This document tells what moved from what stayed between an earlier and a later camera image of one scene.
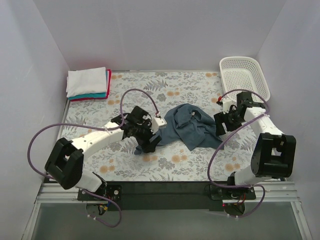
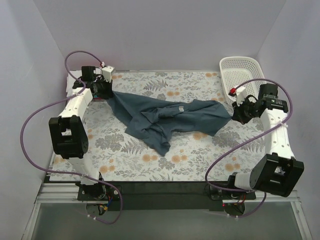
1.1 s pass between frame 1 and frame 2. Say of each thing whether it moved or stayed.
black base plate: stayed
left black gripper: moved
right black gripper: moved
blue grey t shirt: moved
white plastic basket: stayed
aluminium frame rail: stayed
